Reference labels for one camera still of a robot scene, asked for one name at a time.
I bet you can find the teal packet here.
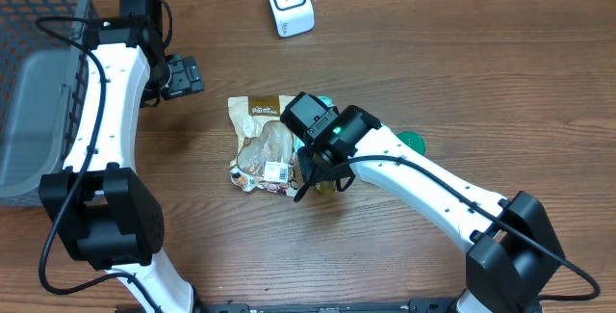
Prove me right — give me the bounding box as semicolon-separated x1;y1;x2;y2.
318;95;335;107

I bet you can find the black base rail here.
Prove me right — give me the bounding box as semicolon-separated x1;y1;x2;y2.
195;298;455;313

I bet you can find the yellow liquid bottle silver cap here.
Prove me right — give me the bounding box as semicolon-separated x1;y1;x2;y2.
315;181;336;196

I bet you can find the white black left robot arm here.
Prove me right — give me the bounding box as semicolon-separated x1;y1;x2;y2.
38;0;204;312

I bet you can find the grey plastic mesh basket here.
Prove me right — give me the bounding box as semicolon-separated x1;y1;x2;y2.
1;0;97;206

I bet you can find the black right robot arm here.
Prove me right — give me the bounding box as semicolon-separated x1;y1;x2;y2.
280;92;564;312

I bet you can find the white barcode scanner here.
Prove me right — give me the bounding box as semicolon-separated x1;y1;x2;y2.
269;0;315;38

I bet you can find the green lid white jar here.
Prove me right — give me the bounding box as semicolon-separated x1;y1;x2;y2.
397;131;425;155

